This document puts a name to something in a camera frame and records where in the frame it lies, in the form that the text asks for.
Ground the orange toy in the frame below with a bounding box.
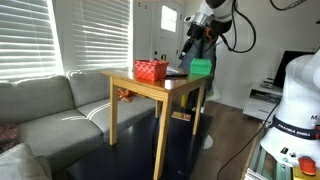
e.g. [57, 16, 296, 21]
[116, 87, 136, 103]

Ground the yellow button box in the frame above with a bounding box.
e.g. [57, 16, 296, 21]
[292, 166, 320, 180]

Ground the red woven basket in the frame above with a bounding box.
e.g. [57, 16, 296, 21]
[133, 59, 170, 83]

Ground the grey fabric sofa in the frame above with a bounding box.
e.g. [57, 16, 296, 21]
[0, 68, 162, 180]

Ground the orange printed booklet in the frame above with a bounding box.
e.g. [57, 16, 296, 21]
[171, 110, 193, 122]

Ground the white media stand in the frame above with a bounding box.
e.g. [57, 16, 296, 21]
[242, 81, 285, 123]

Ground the black power cable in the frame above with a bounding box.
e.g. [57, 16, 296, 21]
[216, 99, 282, 180]

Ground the white door with window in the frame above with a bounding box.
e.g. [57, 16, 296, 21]
[150, 0, 185, 68]

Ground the green box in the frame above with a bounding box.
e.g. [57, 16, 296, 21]
[189, 57, 213, 76]

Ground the black overhead cable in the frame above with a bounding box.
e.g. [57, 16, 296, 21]
[268, 0, 308, 12]

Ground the black flat screen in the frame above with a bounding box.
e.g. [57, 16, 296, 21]
[274, 49, 316, 90]

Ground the dark red patterned cushion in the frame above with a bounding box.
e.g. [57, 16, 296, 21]
[0, 123, 22, 155]

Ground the dark floor rug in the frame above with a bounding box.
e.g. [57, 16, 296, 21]
[66, 111, 214, 180]

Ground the light wooden side table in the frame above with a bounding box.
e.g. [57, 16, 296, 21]
[100, 67, 210, 180]

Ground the aluminium robot stand frame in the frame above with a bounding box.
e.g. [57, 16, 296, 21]
[244, 143, 295, 180]

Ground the black remote control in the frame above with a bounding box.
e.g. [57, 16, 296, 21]
[164, 73, 190, 80]

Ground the white round floor disc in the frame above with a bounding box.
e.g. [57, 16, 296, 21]
[201, 134, 215, 151]

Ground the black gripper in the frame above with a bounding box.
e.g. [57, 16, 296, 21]
[179, 25, 210, 62]

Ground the white window blind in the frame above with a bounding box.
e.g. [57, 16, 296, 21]
[0, 0, 65, 82]
[71, 0, 133, 72]

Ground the light grey pillow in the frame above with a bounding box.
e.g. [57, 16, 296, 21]
[0, 143, 46, 180]

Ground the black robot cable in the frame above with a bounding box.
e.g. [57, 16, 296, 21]
[218, 0, 258, 54]

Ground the red emergency stop button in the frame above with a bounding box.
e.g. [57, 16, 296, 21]
[297, 155, 318, 177]

